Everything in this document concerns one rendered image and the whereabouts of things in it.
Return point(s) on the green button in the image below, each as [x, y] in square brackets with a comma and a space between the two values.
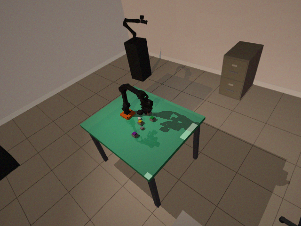
[152, 118]

